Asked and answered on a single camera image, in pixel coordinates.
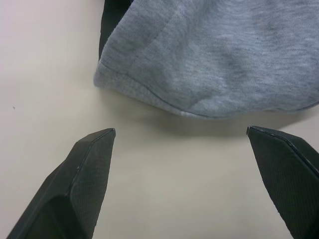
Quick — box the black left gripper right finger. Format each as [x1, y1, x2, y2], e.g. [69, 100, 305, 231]
[246, 125, 319, 239]

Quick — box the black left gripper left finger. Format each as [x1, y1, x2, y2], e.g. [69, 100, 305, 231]
[5, 127, 116, 239]

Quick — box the grey and black zip jacket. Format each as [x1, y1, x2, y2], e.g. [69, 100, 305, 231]
[93, 0, 319, 120]

